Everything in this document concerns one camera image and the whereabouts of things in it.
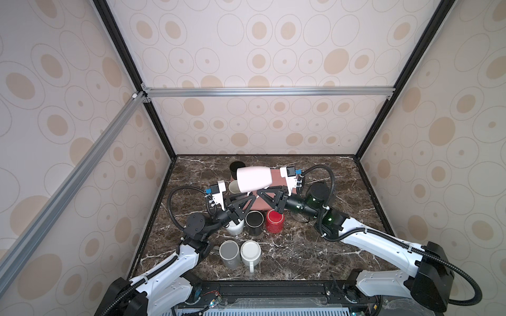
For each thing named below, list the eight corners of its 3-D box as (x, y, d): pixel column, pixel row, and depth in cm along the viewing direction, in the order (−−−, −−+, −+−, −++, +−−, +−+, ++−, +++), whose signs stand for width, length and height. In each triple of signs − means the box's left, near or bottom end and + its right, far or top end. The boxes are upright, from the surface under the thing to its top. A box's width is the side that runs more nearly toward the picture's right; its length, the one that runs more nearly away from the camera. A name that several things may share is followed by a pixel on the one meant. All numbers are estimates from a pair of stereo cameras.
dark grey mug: (222, 268, 81) (218, 260, 73) (224, 249, 86) (220, 239, 78) (240, 268, 81) (238, 260, 73) (241, 249, 86) (240, 239, 78)
